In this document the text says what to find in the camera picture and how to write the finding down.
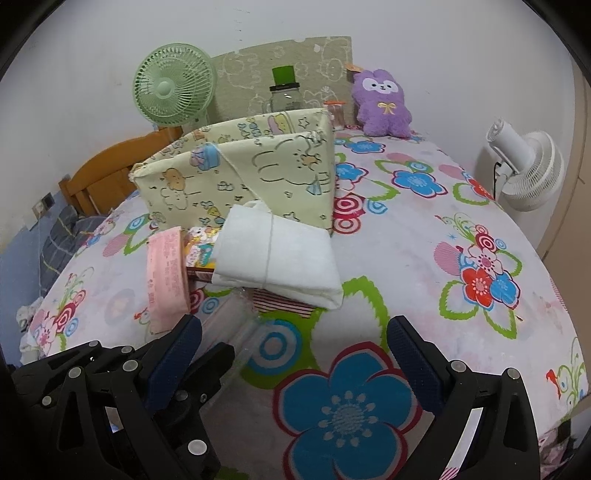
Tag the small jar orange lid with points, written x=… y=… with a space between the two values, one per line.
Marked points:
x=336 y=115

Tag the green patterned board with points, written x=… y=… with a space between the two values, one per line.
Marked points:
x=323 y=60

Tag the wooden bed headboard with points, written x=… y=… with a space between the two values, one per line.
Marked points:
x=101 y=175

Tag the white standing fan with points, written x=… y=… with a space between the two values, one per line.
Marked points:
x=535 y=170

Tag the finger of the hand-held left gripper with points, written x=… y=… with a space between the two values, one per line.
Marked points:
x=214 y=364
x=41 y=374

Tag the cartoon print snack box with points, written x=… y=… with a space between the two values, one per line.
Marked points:
x=198 y=251

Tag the beige door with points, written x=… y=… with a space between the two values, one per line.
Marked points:
x=572 y=217

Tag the clear plastic bag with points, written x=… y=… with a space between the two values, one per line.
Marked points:
x=231 y=323

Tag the pink packet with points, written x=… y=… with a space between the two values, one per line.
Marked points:
x=166 y=281

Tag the light blue wall panel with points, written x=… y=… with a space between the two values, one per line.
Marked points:
x=16 y=258

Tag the floral tablecloth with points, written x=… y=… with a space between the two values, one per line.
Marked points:
x=401 y=258

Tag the white crumpled cloth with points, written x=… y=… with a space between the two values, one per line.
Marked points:
x=27 y=318

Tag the grey plaid pillow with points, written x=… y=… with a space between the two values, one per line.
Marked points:
x=60 y=240

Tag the white cloth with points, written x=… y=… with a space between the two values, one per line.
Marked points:
x=277 y=258
x=27 y=318

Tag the yellow patterned fabric box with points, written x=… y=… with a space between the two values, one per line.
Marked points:
x=277 y=175

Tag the purple plush toy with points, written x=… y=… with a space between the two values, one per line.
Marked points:
x=381 y=110

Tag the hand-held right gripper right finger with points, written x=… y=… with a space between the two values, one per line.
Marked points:
x=415 y=369

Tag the wall socket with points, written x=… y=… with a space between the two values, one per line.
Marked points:
x=45 y=203

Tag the glass jar green lid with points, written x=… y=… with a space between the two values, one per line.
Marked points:
x=284 y=99

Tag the green desk fan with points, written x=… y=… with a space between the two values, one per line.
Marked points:
x=161 y=87

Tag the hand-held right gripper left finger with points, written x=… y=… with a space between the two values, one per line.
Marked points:
x=178 y=360

